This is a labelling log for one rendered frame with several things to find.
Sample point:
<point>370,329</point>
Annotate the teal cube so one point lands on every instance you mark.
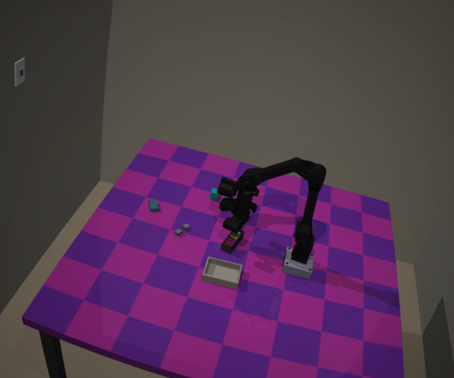
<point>214,195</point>

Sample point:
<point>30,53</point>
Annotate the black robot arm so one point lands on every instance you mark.
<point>246,185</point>

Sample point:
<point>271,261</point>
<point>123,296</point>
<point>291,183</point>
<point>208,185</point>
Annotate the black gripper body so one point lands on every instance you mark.
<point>240,214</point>

